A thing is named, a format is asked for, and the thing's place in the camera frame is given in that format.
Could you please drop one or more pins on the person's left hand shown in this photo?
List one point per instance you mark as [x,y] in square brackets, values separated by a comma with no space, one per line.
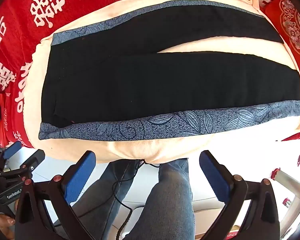
[6,223]

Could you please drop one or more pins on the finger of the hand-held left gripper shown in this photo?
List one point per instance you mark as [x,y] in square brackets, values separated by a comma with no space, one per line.
[36,158]
[12,150]

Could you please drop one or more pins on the black pants with floral panels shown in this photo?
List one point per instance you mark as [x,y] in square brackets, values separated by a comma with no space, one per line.
[165,85]

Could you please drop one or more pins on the person's leg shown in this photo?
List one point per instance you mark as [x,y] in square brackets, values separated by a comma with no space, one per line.
[170,200]
[107,195]

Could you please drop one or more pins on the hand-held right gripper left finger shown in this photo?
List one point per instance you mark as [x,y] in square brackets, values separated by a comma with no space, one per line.
[80,177]

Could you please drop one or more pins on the red printed blanket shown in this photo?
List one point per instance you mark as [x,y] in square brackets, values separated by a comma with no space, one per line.
[20,30]

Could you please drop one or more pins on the person's right leg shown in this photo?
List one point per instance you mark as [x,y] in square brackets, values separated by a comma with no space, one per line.
[170,200]

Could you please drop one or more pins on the cream blanket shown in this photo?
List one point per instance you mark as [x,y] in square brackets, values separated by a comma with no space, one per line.
[240,43]

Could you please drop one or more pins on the person's left leg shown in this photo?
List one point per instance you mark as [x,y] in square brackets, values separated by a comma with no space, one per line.
[107,195]

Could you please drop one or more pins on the silver ladder with red caps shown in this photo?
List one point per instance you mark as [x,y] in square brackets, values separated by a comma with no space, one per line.
[287,180]

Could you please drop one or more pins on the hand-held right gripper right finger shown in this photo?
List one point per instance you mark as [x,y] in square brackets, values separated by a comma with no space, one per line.
[215,177]

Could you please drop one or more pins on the red patterned pillow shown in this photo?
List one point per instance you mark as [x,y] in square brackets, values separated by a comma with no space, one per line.
[292,30]

